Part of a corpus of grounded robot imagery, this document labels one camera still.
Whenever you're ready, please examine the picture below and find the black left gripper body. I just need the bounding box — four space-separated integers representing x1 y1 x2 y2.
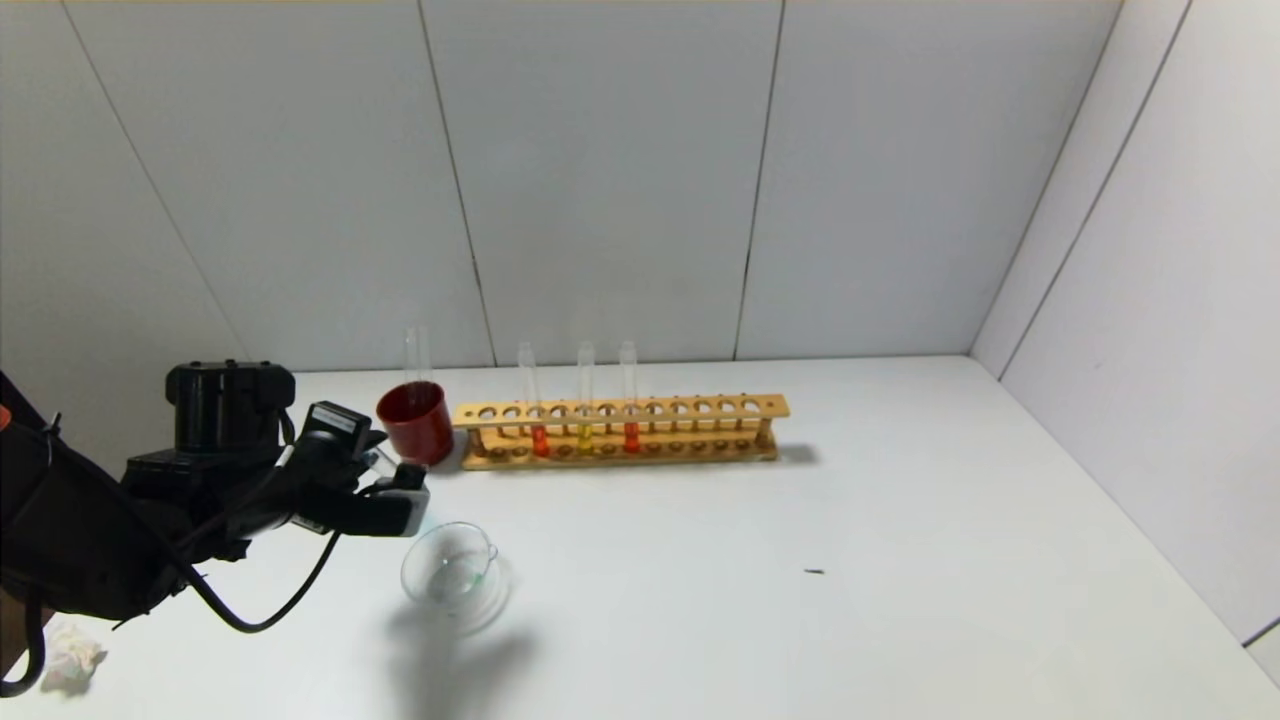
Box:
281 400 372 501

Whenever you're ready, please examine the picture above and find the test tube with red pigment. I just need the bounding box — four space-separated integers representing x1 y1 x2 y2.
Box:
517 342 551 458

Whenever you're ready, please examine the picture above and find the empty glass test tube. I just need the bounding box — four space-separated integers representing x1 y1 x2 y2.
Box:
405 325 433 391

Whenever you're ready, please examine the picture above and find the test tube with yellow pigment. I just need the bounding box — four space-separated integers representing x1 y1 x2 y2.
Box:
577 341 597 456

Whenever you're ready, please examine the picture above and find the test tube with orange-red pigment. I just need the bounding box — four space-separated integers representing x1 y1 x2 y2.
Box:
619 341 641 454

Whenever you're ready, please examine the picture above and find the wooden test tube rack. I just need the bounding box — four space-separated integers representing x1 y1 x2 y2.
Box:
452 394 791 471

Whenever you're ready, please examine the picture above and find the dark red cup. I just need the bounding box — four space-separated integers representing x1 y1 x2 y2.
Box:
376 381 457 468

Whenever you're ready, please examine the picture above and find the clear glass beaker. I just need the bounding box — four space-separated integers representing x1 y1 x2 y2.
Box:
401 521 513 633

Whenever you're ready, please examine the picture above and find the crumpled white tissue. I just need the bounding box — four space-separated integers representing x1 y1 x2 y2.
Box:
40 622 108 696

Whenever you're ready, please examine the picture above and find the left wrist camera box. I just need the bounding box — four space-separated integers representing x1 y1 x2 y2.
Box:
290 485 431 538

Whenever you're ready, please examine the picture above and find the black camera cable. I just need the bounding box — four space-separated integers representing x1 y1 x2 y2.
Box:
110 440 346 634

